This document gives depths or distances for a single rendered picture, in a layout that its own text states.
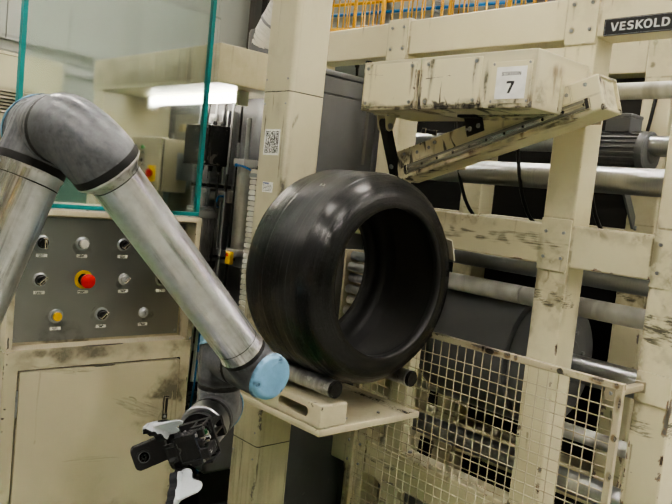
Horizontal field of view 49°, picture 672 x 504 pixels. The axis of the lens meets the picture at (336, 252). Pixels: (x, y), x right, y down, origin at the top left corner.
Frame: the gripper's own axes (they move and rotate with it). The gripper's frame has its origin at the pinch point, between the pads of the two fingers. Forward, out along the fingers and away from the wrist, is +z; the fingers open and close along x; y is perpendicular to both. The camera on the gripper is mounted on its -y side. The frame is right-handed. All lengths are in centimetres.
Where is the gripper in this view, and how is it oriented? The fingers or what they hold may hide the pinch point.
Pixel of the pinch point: (153, 472)
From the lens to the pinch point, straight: 133.6
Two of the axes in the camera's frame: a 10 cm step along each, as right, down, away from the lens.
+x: 2.9, 9.6, 0.6
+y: 9.5, -2.8, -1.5
